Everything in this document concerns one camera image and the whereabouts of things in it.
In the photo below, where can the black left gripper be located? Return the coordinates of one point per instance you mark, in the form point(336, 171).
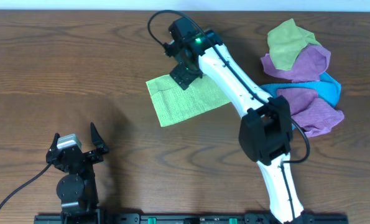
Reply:
point(97, 156)

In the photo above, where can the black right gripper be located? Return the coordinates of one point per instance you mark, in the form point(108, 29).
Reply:
point(182, 76)

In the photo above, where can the light green microfiber cloth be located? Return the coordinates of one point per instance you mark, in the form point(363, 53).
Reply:
point(173, 105)

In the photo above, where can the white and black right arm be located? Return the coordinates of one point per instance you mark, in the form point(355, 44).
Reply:
point(265, 131)

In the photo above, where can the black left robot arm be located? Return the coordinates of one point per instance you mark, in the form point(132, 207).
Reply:
point(77, 190)

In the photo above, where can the olive green cloth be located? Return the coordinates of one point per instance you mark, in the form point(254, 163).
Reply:
point(286, 41)

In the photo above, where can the upper purple cloth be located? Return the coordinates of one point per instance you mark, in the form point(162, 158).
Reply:
point(311, 62)

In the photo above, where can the purple cloth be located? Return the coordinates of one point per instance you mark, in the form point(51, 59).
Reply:
point(311, 62)
point(312, 113)

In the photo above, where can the lower purple cloth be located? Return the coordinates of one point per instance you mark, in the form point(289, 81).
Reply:
point(312, 113)

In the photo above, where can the blue cloth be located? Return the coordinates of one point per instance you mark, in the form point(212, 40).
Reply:
point(328, 88)

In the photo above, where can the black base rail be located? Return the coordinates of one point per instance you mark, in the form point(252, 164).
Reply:
point(133, 218)

